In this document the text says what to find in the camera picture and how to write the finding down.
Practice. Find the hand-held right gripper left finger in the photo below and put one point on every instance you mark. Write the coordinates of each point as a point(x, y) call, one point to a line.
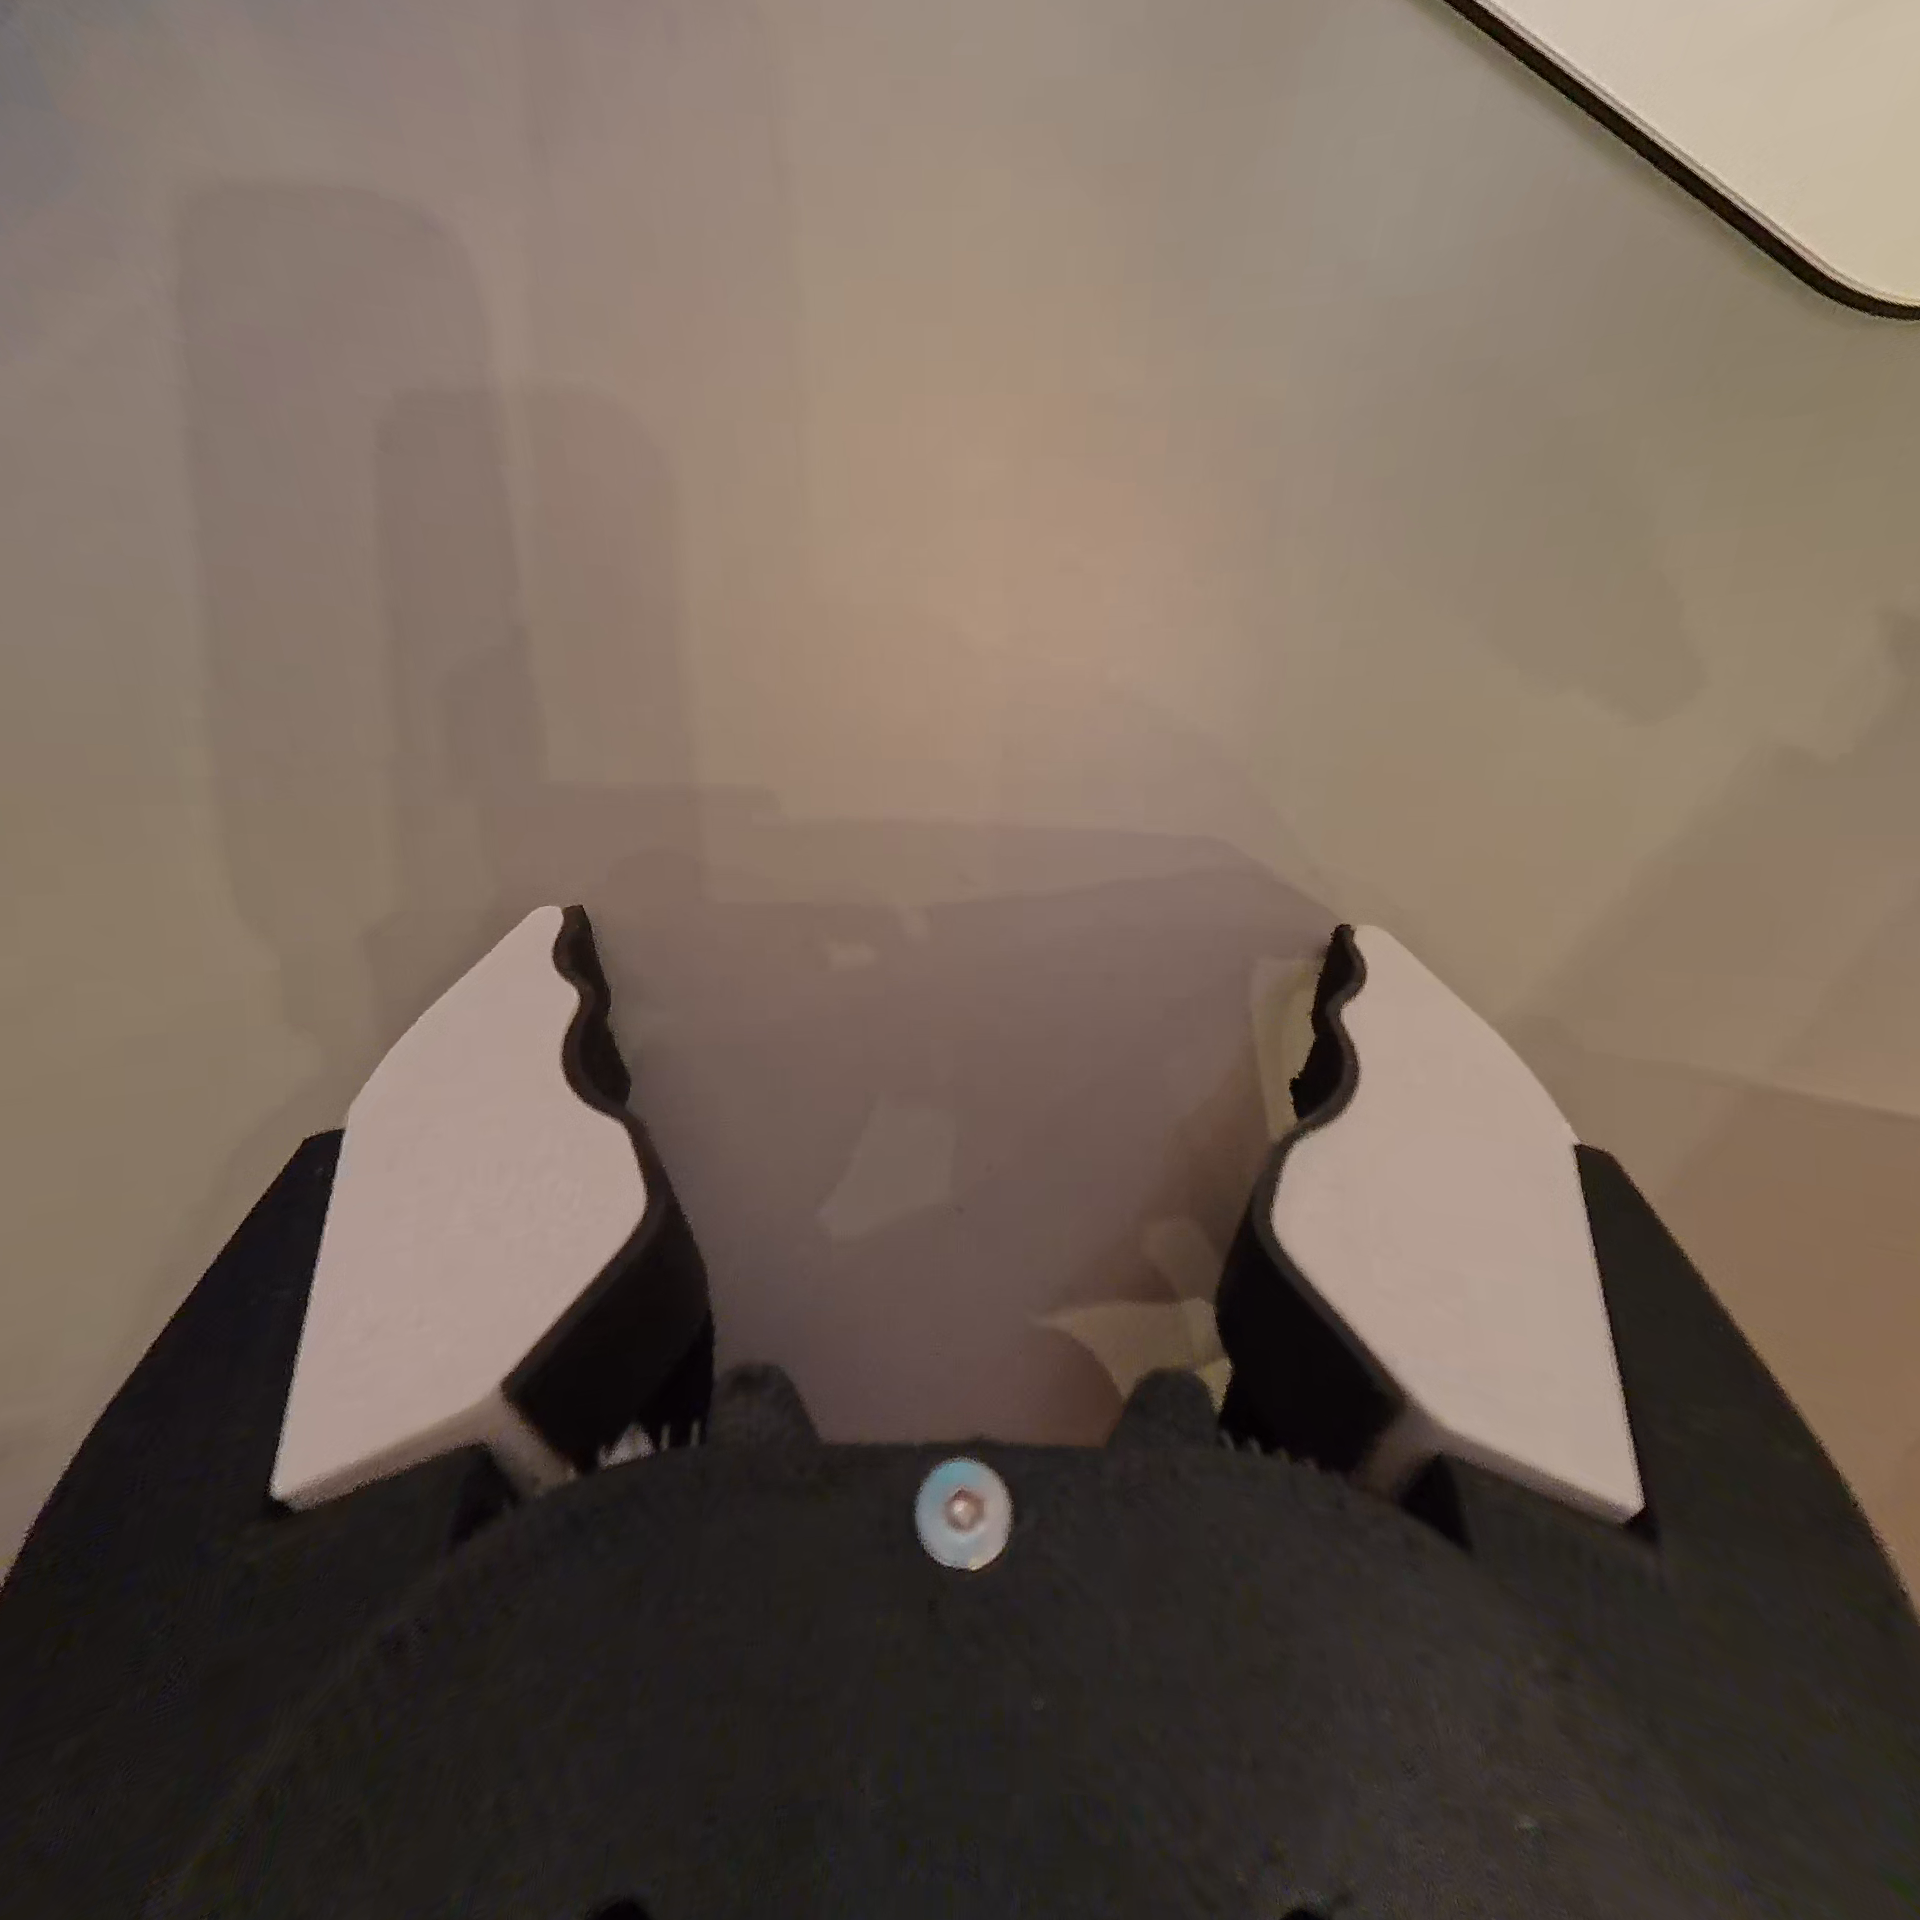
point(464, 1200)

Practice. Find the white rounded mat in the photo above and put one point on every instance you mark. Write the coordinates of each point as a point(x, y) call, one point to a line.
point(1769, 119)

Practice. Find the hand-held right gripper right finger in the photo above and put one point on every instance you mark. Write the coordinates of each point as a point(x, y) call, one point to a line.
point(1441, 1244)

